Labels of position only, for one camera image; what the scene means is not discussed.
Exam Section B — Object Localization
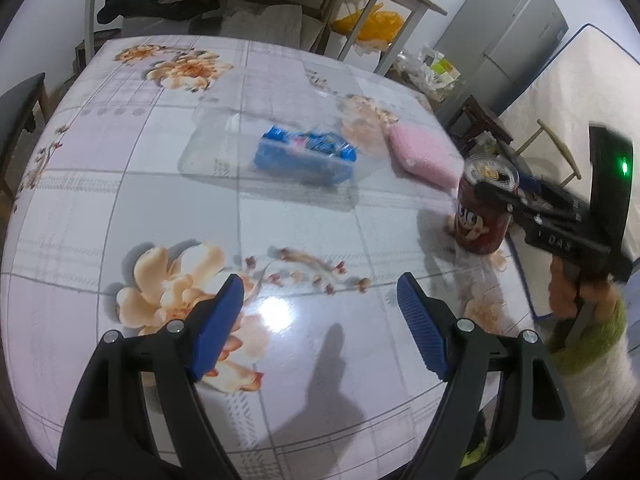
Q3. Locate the grey refrigerator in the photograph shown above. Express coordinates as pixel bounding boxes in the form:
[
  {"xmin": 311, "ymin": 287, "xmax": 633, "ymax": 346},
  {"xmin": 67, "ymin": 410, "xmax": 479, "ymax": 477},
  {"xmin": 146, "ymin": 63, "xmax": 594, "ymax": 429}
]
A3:
[{"xmin": 432, "ymin": 0, "xmax": 570, "ymax": 126}]

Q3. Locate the dark wooden stool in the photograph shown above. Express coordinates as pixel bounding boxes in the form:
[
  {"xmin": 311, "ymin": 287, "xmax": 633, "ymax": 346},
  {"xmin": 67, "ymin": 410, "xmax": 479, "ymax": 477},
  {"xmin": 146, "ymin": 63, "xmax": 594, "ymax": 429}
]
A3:
[{"xmin": 447, "ymin": 95, "xmax": 515, "ymax": 153}]

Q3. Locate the black garment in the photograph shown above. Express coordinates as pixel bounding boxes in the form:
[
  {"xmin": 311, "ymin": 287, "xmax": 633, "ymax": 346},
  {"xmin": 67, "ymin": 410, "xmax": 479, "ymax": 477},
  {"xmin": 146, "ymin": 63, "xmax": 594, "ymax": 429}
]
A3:
[{"xmin": 96, "ymin": 0, "xmax": 221, "ymax": 23}]

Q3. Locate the black chair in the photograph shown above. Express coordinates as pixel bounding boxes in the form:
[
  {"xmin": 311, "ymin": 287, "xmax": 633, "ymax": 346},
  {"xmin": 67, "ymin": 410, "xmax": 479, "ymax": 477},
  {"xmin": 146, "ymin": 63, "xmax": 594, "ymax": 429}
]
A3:
[{"xmin": 0, "ymin": 72, "xmax": 47, "ymax": 211}]

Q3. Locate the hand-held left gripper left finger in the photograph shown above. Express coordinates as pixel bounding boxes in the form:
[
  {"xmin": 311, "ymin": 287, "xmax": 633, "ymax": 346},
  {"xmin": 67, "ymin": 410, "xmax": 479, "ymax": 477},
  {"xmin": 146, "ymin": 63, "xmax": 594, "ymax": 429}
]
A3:
[{"xmin": 56, "ymin": 274, "xmax": 246, "ymax": 480}]

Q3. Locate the white mattress with blue edge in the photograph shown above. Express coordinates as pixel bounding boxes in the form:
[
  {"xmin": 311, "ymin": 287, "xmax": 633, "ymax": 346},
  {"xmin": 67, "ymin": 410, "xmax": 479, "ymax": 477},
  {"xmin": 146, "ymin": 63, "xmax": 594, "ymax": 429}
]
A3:
[{"xmin": 497, "ymin": 22, "xmax": 640, "ymax": 321}]

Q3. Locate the pile of white plastic bags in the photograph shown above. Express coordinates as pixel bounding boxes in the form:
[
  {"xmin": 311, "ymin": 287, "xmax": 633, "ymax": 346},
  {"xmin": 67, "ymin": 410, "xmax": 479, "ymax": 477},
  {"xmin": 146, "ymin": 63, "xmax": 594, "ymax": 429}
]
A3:
[{"xmin": 390, "ymin": 45, "xmax": 463, "ymax": 103}]

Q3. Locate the person's right forearm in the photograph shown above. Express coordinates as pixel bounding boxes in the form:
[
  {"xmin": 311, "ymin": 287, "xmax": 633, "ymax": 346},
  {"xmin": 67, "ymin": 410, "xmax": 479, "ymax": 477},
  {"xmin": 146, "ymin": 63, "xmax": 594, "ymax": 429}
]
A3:
[{"xmin": 545, "ymin": 295, "xmax": 640, "ymax": 456}]

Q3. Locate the blue snack packet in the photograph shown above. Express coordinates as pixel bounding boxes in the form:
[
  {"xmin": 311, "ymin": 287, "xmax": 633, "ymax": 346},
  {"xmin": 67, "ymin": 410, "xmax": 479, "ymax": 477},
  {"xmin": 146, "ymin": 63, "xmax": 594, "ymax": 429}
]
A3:
[{"xmin": 252, "ymin": 126, "xmax": 358, "ymax": 186}]

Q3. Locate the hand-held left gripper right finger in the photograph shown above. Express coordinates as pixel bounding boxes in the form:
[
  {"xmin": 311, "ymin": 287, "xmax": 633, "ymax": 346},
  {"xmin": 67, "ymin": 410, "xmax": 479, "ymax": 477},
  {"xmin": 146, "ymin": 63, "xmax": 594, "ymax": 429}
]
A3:
[{"xmin": 396, "ymin": 272, "xmax": 587, "ymax": 480}]

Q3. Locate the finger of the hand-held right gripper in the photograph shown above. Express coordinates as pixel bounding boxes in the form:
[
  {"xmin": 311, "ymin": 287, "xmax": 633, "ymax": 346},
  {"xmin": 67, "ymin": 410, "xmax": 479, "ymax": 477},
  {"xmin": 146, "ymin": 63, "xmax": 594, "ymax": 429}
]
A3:
[
  {"xmin": 496, "ymin": 141, "xmax": 591, "ymax": 210},
  {"xmin": 473, "ymin": 180, "xmax": 551, "ymax": 226}
]

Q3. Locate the pink sponge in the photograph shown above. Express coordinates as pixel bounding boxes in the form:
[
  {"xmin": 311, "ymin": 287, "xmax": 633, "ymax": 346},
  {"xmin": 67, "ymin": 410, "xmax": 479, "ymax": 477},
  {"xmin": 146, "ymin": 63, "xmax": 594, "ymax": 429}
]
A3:
[{"xmin": 387, "ymin": 124, "xmax": 463, "ymax": 191}]

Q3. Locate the floral tablecloth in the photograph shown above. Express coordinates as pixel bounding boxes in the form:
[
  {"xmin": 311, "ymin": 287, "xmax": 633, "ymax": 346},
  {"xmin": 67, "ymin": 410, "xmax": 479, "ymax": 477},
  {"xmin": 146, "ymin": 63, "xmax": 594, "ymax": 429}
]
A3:
[{"xmin": 0, "ymin": 35, "xmax": 538, "ymax": 471}]

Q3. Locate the clear plastic tray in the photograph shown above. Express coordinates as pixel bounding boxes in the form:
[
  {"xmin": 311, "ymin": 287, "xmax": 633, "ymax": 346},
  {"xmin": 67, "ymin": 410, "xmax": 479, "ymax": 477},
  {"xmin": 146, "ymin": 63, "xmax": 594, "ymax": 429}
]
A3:
[{"xmin": 177, "ymin": 67, "xmax": 386, "ymax": 211}]

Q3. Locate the dark red soda can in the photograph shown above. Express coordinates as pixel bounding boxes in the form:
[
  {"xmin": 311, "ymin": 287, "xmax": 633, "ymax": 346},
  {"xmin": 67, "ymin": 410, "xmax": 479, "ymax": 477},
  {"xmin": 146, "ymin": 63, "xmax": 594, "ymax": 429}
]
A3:
[{"xmin": 452, "ymin": 154, "xmax": 521, "ymax": 253}]

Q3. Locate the yellow plastic bag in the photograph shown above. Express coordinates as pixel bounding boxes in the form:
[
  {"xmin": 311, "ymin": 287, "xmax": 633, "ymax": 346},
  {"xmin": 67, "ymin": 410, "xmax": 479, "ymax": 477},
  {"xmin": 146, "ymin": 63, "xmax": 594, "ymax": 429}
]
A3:
[{"xmin": 331, "ymin": 2, "xmax": 405, "ymax": 43}]

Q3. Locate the white sack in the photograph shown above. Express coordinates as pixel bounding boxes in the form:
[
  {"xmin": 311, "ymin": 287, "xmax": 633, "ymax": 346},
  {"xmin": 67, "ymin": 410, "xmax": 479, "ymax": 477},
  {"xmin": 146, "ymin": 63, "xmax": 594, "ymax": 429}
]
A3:
[{"xmin": 220, "ymin": 0, "xmax": 303, "ymax": 51}]

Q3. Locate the person's right hand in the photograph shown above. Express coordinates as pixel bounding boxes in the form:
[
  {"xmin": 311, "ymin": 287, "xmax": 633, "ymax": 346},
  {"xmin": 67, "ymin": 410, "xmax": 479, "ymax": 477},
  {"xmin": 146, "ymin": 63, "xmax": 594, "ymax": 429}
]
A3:
[{"xmin": 549, "ymin": 262, "xmax": 623, "ymax": 318}]

